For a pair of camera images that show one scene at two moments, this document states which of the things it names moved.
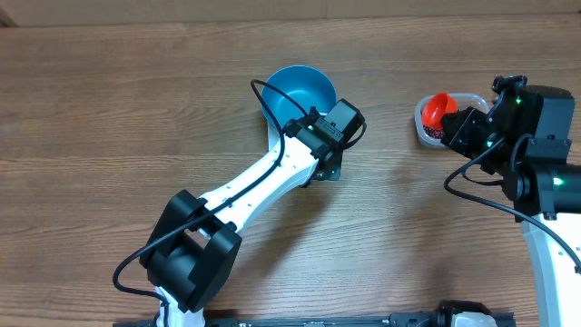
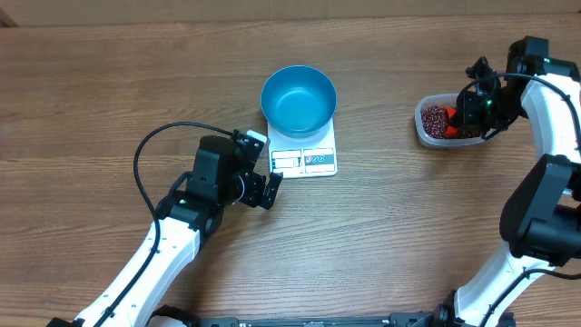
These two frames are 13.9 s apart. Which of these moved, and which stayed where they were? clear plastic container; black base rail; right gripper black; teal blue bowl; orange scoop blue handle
Moved: right gripper black; orange scoop blue handle
Stayed: clear plastic container; black base rail; teal blue bowl
